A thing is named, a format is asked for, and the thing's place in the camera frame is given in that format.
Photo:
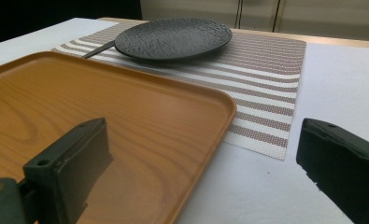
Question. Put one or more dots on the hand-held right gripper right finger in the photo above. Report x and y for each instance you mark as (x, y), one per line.
(344, 161)

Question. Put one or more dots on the beige cabinet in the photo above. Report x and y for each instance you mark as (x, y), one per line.
(260, 15)

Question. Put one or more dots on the white tablecloth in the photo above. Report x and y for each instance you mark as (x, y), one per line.
(337, 87)

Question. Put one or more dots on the brown wood-grain tray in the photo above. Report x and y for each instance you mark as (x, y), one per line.
(160, 124)

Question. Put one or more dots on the black textured plate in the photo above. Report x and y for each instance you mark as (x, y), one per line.
(173, 39)

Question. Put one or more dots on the striped woven placemat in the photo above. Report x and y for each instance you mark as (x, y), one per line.
(263, 81)

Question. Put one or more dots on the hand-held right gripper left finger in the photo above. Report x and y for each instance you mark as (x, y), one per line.
(70, 165)

